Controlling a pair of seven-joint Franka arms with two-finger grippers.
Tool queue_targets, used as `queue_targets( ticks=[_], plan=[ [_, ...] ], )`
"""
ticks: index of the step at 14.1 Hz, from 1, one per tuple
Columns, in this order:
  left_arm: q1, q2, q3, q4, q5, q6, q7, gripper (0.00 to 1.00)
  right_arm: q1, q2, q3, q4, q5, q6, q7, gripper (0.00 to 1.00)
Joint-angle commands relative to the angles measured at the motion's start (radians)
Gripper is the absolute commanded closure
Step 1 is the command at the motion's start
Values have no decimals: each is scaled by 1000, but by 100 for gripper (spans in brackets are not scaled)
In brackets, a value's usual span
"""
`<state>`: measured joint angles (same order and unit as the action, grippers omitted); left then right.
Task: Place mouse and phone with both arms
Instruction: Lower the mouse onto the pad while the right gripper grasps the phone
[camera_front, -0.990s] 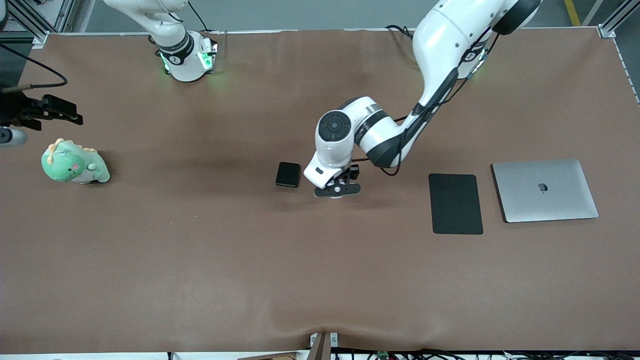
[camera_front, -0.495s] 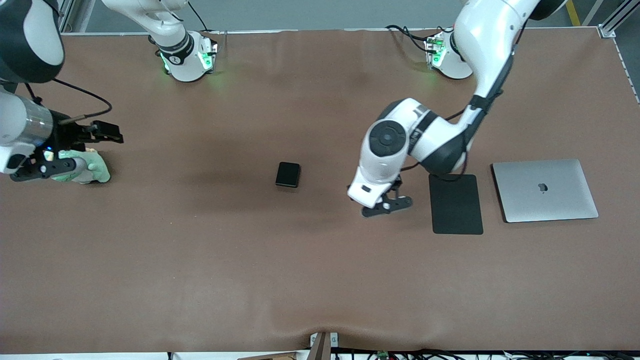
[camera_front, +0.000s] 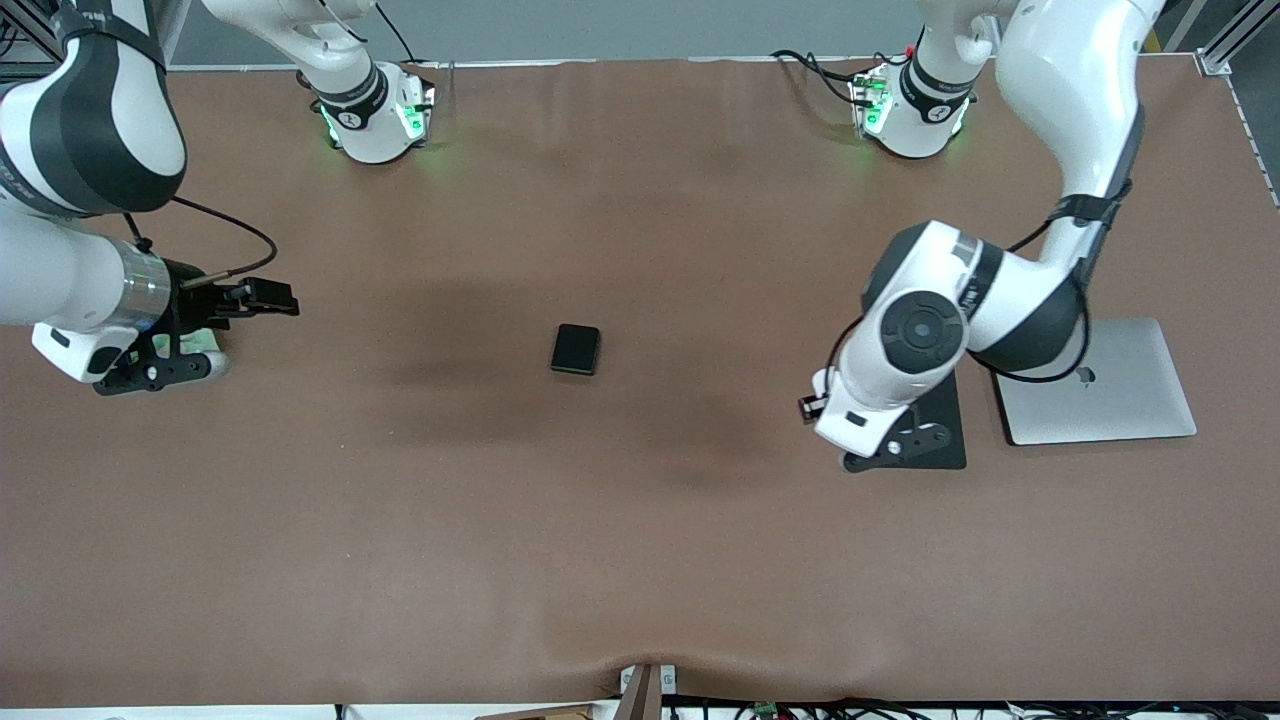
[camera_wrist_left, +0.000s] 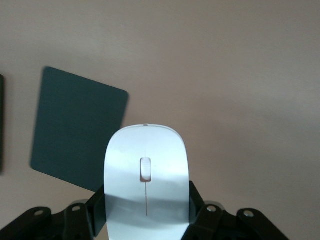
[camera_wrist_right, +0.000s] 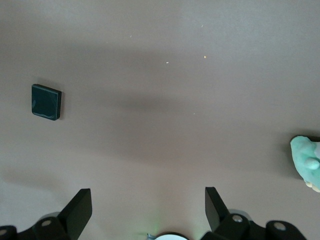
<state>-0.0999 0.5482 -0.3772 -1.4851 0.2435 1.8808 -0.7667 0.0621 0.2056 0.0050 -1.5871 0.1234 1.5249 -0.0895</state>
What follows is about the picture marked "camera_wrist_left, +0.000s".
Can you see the white computer mouse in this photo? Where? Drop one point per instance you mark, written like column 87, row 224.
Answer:
column 160, row 150

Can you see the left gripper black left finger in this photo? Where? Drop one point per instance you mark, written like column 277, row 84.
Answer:
column 82, row 220

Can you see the silver laptop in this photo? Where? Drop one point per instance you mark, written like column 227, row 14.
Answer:
column 1, row 125

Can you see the black mouse pad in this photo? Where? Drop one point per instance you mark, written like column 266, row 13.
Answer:
column 75, row 125

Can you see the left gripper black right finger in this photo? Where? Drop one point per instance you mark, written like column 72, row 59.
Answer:
column 207, row 222

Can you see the brown table cover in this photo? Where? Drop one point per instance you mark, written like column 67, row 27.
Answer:
column 225, row 75

